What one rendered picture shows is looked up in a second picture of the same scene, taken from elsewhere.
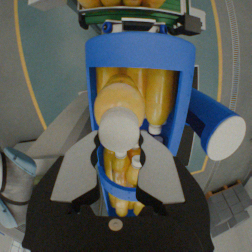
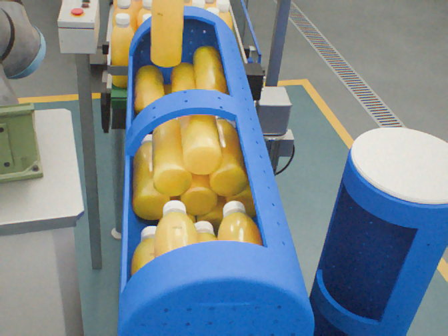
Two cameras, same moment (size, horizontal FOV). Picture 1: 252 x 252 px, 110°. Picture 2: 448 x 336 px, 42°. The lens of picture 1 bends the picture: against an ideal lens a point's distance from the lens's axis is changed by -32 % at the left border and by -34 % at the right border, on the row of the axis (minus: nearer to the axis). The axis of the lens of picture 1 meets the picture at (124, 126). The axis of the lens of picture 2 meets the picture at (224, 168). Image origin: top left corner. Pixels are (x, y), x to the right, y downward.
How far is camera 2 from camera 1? 1.36 m
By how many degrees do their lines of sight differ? 81
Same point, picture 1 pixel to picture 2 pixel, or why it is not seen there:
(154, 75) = (199, 55)
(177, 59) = (207, 15)
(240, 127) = (421, 140)
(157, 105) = (206, 67)
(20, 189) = (23, 23)
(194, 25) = (253, 69)
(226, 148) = (425, 175)
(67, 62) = not seen: outside the picture
